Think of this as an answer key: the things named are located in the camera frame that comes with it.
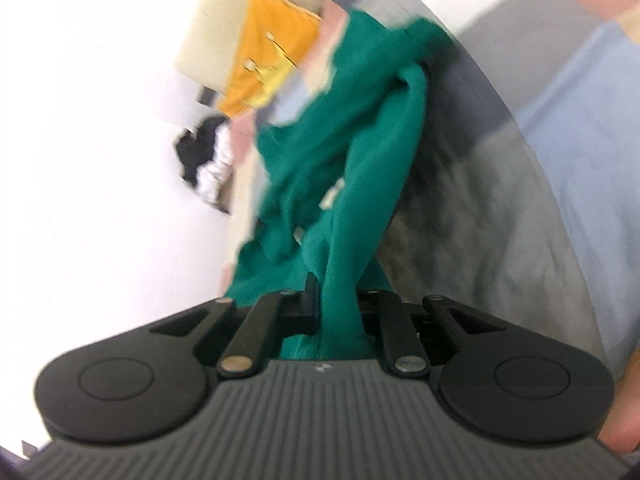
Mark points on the green hoodie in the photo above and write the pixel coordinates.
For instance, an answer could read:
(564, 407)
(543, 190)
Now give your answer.
(350, 160)

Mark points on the dark wall socket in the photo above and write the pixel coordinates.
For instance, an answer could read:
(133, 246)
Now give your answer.
(206, 96)

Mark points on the patchwork quilt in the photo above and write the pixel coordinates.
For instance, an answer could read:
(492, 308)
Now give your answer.
(525, 160)

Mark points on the black clothes pile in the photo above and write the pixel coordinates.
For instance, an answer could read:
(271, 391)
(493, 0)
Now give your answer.
(197, 152)

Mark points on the white clothes pile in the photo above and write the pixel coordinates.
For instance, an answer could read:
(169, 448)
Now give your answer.
(217, 170)

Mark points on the cream quilted headboard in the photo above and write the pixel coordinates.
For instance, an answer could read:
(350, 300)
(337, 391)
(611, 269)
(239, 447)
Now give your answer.
(220, 25)

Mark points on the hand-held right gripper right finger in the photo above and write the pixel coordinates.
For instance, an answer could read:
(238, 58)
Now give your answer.
(397, 335)

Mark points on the person's right forearm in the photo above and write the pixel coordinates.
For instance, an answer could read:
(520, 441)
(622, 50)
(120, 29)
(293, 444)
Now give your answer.
(622, 420)

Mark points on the yellow crown pillow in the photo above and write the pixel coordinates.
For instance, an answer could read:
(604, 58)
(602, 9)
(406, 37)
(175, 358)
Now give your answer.
(265, 55)

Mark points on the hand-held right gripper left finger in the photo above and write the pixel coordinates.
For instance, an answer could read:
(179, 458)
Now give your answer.
(255, 330)

